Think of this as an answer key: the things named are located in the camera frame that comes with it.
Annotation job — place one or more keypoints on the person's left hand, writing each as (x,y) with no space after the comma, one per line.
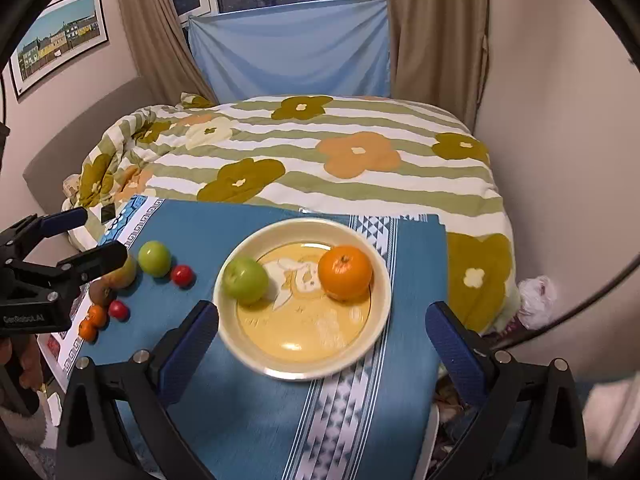
(22,360)

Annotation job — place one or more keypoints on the large orange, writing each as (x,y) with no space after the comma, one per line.
(345,272)

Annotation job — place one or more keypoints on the beige curtain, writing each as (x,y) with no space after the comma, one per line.
(440,35)
(155,35)

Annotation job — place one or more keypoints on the green apple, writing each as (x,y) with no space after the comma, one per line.
(155,258)
(245,280)

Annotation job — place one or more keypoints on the floral striped blanket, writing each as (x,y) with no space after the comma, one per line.
(300,160)

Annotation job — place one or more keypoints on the small black object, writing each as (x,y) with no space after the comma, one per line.
(107,213)

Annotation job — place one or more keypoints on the framed wall picture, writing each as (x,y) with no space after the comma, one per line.
(55,40)

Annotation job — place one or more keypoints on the small mandarin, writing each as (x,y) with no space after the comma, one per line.
(97,316)
(87,330)

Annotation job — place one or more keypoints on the brown kiwi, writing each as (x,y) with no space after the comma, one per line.
(102,293)

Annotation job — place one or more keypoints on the blue patterned tablecloth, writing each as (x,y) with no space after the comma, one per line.
(280,410)

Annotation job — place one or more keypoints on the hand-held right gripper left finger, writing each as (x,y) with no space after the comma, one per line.
(200,340)

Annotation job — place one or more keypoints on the wrinkled red yellow apple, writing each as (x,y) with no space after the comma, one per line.
(124,276)

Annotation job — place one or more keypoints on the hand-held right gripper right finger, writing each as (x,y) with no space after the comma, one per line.
(452,342)

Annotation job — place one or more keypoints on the cream yellow plate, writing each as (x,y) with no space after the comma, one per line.
(305,332)

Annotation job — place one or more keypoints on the white plastic bag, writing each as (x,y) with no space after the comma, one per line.
(537,300)

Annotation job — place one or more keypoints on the light blue sheet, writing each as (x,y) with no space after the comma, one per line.
(290,50)

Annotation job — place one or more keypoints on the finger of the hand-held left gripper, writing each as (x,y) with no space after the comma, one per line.
(100,259)
(65,221)

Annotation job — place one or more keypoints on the beige upholstered bed frame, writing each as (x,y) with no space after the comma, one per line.
(75,145)

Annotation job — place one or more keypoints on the red cherry tomato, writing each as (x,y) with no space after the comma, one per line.
(182,275)
(119,310)

